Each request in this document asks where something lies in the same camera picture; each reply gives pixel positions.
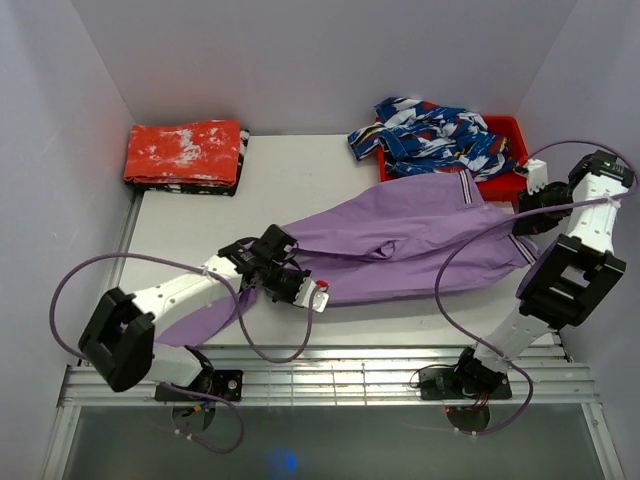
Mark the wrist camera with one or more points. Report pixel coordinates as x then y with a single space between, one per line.
536 175
313 295

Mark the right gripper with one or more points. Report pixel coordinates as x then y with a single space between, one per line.
533 223

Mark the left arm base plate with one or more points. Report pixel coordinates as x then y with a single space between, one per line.
224 383

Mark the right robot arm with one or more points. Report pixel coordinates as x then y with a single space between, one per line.
570 278

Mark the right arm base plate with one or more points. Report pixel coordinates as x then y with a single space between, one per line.
440 382

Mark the aluminium frame rail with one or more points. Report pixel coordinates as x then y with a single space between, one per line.
345 377

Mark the red plastic bin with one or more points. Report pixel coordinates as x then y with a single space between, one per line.
504 188

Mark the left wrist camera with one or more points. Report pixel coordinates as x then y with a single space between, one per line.
313 295

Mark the purple trousers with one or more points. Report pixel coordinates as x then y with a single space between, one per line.
402 238

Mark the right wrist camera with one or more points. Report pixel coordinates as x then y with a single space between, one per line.
536 175

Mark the blue patterned trousers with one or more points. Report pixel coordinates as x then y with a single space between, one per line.
419 137

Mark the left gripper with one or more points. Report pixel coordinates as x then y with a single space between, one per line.
290 298

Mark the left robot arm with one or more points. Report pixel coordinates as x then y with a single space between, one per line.
121 337

